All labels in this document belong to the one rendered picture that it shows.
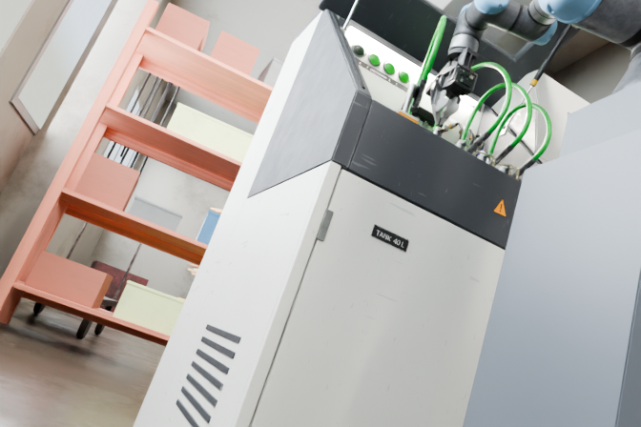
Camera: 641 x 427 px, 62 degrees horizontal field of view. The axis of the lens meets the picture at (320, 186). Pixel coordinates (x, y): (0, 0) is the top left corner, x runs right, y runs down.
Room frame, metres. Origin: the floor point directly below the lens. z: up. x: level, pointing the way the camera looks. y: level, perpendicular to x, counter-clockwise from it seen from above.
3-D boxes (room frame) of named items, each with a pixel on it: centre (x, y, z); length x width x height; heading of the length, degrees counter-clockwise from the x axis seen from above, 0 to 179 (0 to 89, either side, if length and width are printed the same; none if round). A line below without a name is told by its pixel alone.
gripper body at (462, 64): (1.26, -0.24, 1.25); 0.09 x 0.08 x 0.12; 19
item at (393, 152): (1.10, -0.32, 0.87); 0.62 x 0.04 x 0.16; 109
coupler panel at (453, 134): (1.65, -0.39, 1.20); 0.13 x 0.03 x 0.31; 109
